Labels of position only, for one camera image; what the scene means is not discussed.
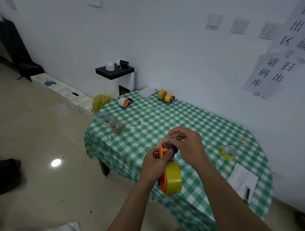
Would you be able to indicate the person's left hand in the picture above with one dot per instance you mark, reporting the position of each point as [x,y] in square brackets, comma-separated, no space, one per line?
[152,169]

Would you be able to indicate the person's right hand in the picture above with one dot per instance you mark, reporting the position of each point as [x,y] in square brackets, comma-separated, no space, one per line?
[193,150]

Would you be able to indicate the tall yellow tape roll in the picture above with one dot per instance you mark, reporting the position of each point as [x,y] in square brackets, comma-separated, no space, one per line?
[174,178]

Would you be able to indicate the brown tape roll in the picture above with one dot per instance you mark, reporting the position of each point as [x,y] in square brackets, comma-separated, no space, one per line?
[117,131]

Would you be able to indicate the short yellow tape roll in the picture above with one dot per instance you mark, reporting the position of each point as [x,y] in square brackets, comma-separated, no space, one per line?
[167,98]

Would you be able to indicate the beige tape roll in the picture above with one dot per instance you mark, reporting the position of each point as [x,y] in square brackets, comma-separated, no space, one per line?
[107,124]

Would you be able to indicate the white printed tape roll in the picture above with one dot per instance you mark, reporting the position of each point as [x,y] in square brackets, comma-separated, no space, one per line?
[122,101]

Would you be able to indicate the person's left forearm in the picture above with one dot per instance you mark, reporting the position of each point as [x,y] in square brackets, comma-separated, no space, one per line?
[131,209]

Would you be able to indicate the person's right forearm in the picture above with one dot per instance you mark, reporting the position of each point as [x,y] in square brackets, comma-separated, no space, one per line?
[233,202]

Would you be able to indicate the green checkered tablecloth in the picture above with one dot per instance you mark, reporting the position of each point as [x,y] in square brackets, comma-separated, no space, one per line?
[147,123]

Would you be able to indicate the dark table leg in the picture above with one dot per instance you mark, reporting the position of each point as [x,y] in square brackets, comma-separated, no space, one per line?
[104,168]

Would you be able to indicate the white paper sheet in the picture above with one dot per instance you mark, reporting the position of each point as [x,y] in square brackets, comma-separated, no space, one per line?
[240,177]

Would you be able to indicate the black pen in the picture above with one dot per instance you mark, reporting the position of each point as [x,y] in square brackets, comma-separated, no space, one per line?
[247,194]

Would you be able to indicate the white foam pad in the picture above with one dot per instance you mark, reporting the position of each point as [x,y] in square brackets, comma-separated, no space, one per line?
[147,92]

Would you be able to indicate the yellow plastic bag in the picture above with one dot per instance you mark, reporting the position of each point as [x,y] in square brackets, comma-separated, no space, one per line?
[101,102]

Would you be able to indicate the white cloth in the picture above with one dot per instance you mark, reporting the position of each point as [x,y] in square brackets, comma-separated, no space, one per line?
[69,226]

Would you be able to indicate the white cabinet with black top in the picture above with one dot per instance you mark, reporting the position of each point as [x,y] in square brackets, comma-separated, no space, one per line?
[114,71]

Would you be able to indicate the row of white boxes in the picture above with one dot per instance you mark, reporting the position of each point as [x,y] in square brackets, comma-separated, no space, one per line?
[64,92]

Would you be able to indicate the blue object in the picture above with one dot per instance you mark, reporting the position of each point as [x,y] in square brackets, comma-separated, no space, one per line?
[47,83]

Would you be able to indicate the black chair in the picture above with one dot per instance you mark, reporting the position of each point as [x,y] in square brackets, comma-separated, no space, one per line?
[16,59]

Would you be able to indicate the white wall outlet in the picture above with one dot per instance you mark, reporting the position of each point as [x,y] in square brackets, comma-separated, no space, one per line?
[277,175]

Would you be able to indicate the white paper wall sign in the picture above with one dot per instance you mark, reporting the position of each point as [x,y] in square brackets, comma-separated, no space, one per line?
[264,86]
[292,31]

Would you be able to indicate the white wall switch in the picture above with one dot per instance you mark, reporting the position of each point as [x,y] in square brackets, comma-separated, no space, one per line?
[239,26]
[268,30]
[214,21]

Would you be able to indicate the white printed wall paper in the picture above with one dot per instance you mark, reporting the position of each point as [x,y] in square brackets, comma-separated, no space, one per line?
[10,4]
[94,2]

